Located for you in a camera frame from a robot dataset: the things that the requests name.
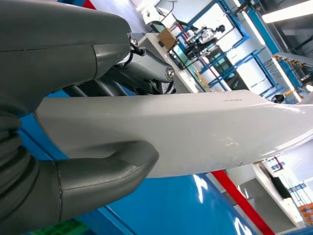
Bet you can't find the black round stool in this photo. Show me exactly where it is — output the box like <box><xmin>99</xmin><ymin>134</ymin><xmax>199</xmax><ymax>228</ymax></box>
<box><xmin>271</xmin><ymin>93</ymin><xmax>286</xmax><ymax>104</ymax></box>

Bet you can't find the white desk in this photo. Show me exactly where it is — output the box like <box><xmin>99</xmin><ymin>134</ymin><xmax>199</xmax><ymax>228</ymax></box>
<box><xmin>226</xmin><ymin>160</ymin><xmax>308</xmax><ymax>234</ymax></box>

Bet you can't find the white humanoid robot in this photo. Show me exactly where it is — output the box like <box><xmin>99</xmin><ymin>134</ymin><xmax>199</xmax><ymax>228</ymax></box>
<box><xmin>185</xmin><ymin>24</ymin><xmax>226</xmax><ymax>49</ymax></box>

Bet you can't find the green plastic crate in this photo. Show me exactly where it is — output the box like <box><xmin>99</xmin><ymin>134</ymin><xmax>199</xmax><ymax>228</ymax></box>
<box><xmin>24</xmin><ymin>219</ymin><xmax>90</xmax><ymax>235</ymax></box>

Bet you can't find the tall blue background rack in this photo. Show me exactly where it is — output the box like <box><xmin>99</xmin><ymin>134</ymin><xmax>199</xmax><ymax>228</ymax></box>
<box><xmin>171</xmin><ymin>0</ymin><xmax>305</xmax><ymax>106</ymax></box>

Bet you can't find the small cardboard box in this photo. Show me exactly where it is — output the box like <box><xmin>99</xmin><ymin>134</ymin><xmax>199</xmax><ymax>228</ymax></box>
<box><xmin>158</xmin><ymin>27</ymin><xmax>177</xmax><ymax>51</ymax></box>

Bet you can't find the long red barrier belt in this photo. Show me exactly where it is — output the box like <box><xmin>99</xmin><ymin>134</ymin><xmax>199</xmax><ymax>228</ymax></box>
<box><xmin>210</xmin><ymin>170</ymin><xmax>277</xmax><ymax>235</ymax></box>

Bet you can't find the long white table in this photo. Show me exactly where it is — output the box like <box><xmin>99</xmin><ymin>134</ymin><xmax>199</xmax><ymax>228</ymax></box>
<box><xmin>138</xmin><ymin>32</ymin><xmax>204</xmax><ymax>94</ymax></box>

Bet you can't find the short red barrier belt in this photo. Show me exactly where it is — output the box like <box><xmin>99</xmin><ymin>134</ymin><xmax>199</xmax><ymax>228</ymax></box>
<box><xmin>81</xmin><ymin>0</ymin><xmax>97</xmax><ymax>10</ymax></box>

